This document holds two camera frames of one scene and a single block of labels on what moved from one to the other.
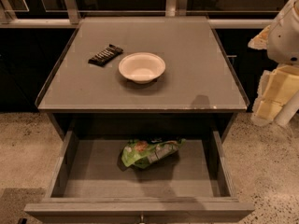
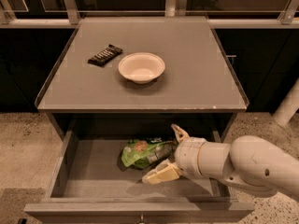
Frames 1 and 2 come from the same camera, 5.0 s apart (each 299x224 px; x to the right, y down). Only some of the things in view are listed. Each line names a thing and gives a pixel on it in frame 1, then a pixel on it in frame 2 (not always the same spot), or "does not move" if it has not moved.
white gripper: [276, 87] -> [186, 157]
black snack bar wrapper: [105, 57] does not move
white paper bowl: [142, 67] does not move
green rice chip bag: [141, 153] does not move
